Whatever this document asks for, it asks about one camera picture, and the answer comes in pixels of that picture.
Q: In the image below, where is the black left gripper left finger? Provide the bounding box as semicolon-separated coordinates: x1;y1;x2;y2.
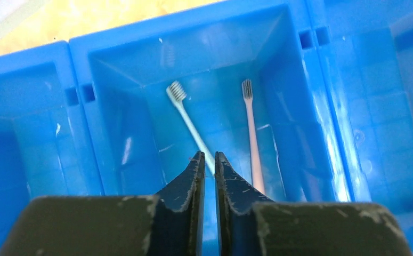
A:
0;151;205;255

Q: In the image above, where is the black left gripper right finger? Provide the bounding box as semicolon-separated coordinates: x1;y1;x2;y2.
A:
215;152;412;255

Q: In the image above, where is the blue divided storage bin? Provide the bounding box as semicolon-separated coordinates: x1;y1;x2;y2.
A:
0;1;413;250

